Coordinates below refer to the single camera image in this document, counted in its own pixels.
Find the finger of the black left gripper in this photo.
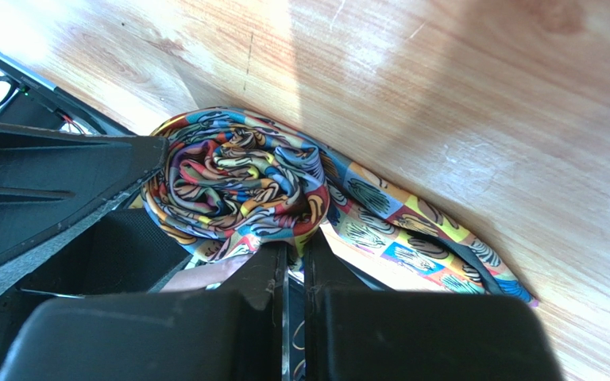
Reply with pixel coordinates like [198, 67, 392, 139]
[0, 209, 191, 367]
[0, 124, 168, 266]

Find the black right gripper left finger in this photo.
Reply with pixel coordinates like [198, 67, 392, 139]
[0, 243, 288, 380]

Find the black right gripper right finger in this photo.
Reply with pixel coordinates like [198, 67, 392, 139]
[303, 233, 562, 380]

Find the colourful patterned tie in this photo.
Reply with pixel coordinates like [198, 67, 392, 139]
[141, 107, 538, 306]

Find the aluminium frame rail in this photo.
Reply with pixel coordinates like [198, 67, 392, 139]
[0, 52, 57, 91]

